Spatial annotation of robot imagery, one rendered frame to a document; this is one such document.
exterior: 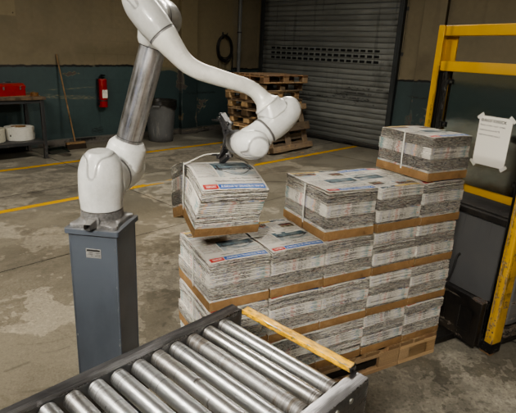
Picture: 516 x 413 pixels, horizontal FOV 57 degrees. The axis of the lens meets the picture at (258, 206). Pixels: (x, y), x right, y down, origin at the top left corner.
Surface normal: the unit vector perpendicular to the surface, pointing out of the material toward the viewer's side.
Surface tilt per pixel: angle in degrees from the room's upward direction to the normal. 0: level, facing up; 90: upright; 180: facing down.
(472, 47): 90
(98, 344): 90
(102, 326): 90
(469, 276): 90
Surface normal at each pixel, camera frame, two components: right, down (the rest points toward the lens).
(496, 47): -0.69, 0.19
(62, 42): 0.72, 0.24
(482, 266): -0.88, 0.11
